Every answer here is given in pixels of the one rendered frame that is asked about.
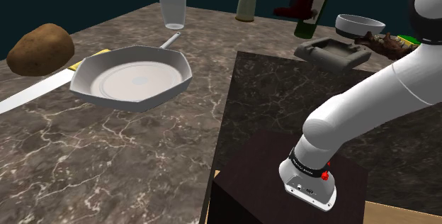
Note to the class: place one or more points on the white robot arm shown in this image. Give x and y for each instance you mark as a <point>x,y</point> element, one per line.
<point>366,105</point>

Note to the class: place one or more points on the dark red object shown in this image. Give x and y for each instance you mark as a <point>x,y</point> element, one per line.
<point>297,11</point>

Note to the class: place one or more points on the green wine bottle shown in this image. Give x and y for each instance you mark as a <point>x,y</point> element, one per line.
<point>310,26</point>

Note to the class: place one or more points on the white bowl with dark band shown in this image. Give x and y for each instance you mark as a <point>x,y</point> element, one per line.
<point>357,26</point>

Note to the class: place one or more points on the grey rectangular tray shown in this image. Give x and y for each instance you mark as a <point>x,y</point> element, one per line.
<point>328,55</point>

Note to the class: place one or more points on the brown jagged figure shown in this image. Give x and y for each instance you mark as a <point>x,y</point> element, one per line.
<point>386,45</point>

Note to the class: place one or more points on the green and yellow sponge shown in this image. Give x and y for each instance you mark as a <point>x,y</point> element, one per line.
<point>409,39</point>

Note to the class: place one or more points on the clear glass bottle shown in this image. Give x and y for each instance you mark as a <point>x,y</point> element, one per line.
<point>172,2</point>

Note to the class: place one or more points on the white frying pan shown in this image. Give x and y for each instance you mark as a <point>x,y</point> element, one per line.
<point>134,80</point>

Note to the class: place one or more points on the brown potato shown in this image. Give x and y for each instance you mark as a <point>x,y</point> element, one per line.
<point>40,50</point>

